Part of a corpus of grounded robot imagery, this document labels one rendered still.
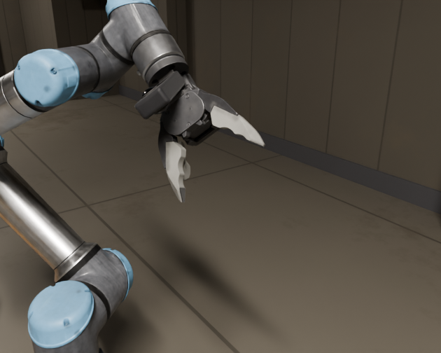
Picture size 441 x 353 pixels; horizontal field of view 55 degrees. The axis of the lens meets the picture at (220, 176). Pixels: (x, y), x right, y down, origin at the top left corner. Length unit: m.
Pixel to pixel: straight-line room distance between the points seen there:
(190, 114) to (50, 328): 0.45
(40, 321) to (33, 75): 0.43
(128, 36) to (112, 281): 0.50
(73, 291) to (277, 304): 0.96
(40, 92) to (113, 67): 0.16
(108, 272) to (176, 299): 0.77
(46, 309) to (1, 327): 0.88
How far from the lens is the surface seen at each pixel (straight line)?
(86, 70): 0.68
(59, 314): 0.85
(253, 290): 1.74
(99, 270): 0.95
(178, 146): 0.64
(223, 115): 0.61
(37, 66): 0.64
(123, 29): 0.73
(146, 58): 0.68
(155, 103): 0.57
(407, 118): 2.58
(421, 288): 1.91
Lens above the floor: 1.03
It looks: 22 degrees down
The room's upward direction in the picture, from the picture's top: straight up
